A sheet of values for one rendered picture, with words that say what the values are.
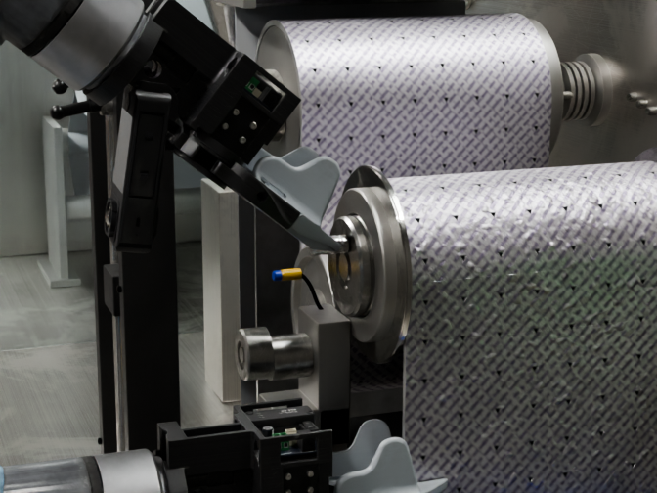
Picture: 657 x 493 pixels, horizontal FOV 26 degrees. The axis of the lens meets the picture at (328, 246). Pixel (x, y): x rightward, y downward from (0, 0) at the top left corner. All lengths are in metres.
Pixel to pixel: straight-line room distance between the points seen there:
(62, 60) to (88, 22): 0.03
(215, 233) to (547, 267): 0.77
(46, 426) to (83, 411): 0.06
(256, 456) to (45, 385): 0.93
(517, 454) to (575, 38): 0.50
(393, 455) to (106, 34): 0.35
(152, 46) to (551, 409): 0.40
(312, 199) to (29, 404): 0.89
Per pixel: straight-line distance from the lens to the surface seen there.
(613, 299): 1.08
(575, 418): 1.10
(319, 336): 1.07
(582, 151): 1.43
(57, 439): 1.71
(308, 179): 0.99
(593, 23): 1.40
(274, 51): 1.28
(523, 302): 1.05
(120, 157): 0.99
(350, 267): 1.04
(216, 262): 1.76
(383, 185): 1.02
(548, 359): 1.07
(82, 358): 1.99
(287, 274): 1.10
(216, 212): 1.74
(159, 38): 0.95
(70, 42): 0.93
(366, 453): 1.06
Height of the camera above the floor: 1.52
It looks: 14 degrees down
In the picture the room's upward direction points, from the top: straight up
